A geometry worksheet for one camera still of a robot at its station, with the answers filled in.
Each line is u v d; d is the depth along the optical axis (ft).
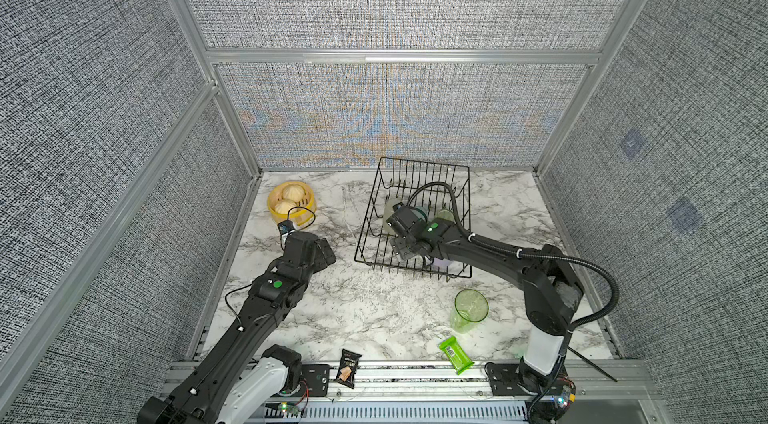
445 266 2.95
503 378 2.41
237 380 1.80
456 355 2.51
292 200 3.39
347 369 2.41
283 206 3.39
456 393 2.40
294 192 3.44
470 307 2.36
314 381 2.41
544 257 1.62
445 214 2.09
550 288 1.58
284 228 2.25
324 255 2.38
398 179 3.64
